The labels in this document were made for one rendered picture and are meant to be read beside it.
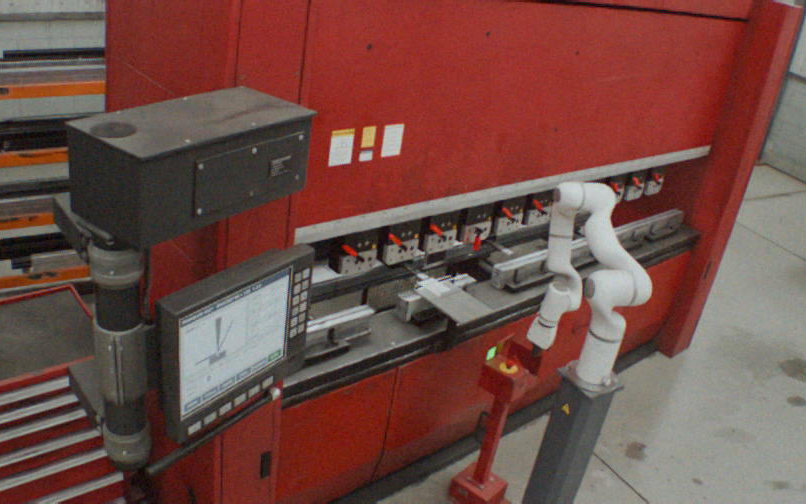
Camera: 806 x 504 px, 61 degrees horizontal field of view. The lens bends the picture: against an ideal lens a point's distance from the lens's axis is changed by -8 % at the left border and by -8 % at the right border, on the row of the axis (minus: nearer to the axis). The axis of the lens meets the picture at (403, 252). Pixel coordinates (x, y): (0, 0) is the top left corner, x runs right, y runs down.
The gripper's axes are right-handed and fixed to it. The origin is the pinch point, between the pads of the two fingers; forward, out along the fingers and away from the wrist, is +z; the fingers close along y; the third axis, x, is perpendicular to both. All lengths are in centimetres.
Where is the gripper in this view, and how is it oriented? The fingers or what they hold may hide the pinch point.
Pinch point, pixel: (535, 352)
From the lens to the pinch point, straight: 300.1
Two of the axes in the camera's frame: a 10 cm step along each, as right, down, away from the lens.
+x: 6.5, -2.6, 7.2
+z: -2.1, 8.5, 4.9
